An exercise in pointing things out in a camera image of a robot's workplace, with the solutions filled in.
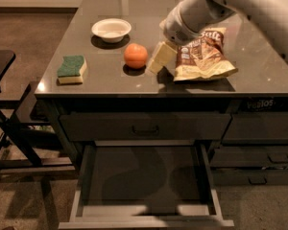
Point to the closed top drawer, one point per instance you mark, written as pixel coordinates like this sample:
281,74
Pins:
144,126

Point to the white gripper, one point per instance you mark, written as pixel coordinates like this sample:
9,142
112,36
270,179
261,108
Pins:
177,28

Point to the dark wooden chair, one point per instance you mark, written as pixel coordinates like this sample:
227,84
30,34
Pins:
19,120

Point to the green yellow sponge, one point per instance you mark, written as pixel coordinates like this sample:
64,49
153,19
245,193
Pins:
72,70

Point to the sea salt chip bag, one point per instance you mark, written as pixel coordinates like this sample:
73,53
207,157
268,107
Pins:
203,58

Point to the right top drawer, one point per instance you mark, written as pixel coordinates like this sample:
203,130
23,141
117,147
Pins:
263,127

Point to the right middle drawer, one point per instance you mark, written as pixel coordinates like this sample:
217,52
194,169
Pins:
250,157

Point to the orange fruit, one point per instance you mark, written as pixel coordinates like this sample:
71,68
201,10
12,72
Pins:
135,56

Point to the white paper bowl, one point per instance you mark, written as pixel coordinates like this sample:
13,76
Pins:
111,30

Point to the open middle drawer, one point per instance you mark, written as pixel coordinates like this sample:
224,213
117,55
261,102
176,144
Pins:
146,188

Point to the grey drawer cabinet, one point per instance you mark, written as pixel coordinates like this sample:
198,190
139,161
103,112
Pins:
259,85

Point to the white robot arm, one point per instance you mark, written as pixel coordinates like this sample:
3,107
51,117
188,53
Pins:
185,21

